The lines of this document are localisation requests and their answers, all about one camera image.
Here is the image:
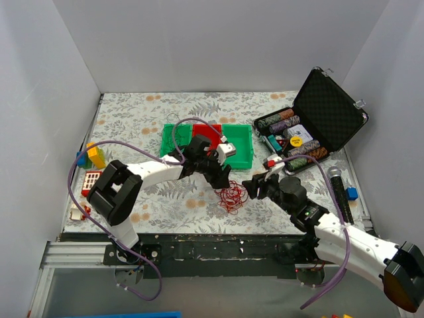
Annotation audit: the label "red wire bundle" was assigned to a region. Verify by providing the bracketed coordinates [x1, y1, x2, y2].
[213, 180, 249, 215]

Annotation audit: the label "thin black wire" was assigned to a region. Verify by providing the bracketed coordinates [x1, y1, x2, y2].
[164, 112, 189, 156]

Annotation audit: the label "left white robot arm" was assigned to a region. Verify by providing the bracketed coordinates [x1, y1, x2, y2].
[87, 134, 237, 265]

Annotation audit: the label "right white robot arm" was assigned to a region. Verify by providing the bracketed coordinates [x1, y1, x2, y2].
[242, 173, 423, 313]

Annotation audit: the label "floral table mat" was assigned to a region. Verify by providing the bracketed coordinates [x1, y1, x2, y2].
[62, 91, 368, 236]

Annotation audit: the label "left green plastic bin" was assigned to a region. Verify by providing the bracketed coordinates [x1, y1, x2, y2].
[160, 123, 192, 156]

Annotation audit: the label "green plastic bin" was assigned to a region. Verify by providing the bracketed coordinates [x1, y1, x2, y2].
[160, 123, 192, 156]
[222, 124, 254, 170]

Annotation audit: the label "red plastic bin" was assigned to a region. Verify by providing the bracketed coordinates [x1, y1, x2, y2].
[192, 124, 222, 149]

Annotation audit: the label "right green plastic bin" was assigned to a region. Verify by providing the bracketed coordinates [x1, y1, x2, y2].
[222, 124, 254, 170]

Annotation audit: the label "black microphone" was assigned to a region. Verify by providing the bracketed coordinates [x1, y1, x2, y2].
[327, 166, 354, 225]

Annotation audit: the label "yellow dealer button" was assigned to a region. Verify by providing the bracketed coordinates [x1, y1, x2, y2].
[290, 136, 303, 147]

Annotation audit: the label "white card deck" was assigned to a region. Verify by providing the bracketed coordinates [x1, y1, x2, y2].
[287, 124, 313, 143]

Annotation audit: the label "small blue toy brick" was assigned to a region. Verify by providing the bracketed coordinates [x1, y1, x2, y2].
[346, 187, 358, 201]

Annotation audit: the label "black poker chip case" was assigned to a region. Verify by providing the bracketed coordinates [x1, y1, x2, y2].
[252, 67, 369, 175]

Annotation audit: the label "red window toy brick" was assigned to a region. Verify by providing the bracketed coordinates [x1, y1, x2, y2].
[81, 171, 102, 197]

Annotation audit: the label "small white red toy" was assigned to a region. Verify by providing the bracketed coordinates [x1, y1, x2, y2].
[70, 203, 91, 221]

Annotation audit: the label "yellow red toy pieces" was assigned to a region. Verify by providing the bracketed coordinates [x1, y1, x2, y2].
[320, 314, 353, 318]

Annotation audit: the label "blue plastic bin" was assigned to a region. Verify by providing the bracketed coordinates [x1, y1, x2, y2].
[66, 311, 182, 318]

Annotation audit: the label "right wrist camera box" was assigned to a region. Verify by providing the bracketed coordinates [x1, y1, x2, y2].
[264, 153, 285, 180]

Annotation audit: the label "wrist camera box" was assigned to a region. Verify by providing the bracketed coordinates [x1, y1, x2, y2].
[216, 135, 237, 166]
[264, 153, 285, 180]

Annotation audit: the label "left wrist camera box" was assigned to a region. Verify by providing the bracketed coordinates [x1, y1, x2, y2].
[216, 135, 237, 166]

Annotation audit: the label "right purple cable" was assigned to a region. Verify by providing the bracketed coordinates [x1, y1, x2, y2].
[278, 154, 350, 311]

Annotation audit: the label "black table front frame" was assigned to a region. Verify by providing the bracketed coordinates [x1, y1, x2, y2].
[102, 231, 339, 280]

